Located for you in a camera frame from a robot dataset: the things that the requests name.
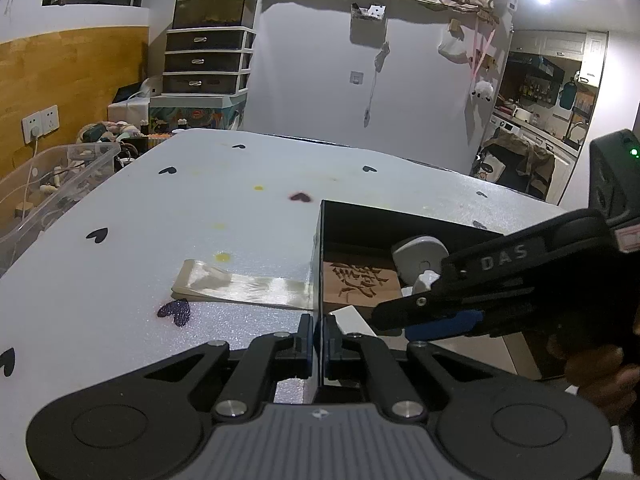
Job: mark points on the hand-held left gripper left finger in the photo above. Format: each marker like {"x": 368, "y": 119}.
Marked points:
{"x": 304, "y": 342}

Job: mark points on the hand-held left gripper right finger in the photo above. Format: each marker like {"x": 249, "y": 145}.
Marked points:
{"x": 331, "y": 342}

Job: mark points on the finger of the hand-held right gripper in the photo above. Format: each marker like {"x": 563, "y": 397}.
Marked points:
{"x": 442, "y": 326}
{"x": 450, "y": 272}

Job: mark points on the small white box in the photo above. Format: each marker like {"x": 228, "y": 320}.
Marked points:
{"x": 350, "y": 320}

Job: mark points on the white round knob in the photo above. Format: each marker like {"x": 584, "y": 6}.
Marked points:
{"x": 417, "y": 255}

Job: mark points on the carved wooden block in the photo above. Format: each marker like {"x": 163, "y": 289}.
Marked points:
{"x": 331, "y": 296}

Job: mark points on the black box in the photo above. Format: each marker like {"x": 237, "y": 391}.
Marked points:
{"x": 355, "y": 227}

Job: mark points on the person's right hand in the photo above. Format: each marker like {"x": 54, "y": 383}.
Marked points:
{"x": 600, "y": 375}

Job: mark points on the clear plastic bag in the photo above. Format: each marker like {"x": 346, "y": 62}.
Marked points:
{"x": 240, "y": 287}

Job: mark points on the dark bag on chair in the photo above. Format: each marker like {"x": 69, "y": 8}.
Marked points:
{"x": 515, "y": 165}

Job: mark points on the washing machine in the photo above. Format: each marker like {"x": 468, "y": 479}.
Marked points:
{"x": 505, "y": 124}

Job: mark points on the plush sheep toy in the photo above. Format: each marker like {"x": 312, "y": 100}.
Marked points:
{"x": 483, "y": 91}

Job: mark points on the blue hanging bottle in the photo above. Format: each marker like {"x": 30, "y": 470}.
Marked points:
{"x": 568, "y": 94}

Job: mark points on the white heart print table cover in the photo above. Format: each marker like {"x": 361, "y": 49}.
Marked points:
{"x": 150, "y": 210}

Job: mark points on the pink hanging ribbons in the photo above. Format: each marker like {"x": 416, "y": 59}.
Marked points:
{"x": 482, "y": 52}

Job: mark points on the white hanging bag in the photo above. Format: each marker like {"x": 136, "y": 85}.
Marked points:
{"x": 454, "y": 49}

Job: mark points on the pile of plush toys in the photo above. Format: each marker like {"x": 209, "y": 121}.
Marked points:
{"x": 112, "y": 132}

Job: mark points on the clear plastic bin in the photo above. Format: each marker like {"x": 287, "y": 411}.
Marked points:
{"x": 60, "y": 185}

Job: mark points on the white drawer unit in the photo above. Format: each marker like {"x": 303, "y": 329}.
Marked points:
{"x": 207, "y": 62}

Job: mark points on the white appliance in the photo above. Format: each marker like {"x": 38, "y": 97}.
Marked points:
{"x": 137, "y": 97}

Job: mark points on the glass terrarium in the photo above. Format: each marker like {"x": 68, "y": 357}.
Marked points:
{"x": 215, "y": 7}

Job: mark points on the wall outlet plate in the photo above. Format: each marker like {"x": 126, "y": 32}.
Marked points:
{"x": 356, "y": 77}

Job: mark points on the kitchen wall cabinets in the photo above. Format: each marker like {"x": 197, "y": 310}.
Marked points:
{"x": 555, "y": 45}

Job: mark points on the wall mounted holder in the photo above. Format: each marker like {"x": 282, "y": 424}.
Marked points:
{"x": 369, "y": 11}

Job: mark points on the white wall socket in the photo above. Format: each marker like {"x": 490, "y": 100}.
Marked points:
{"x": 40, "y": 122}

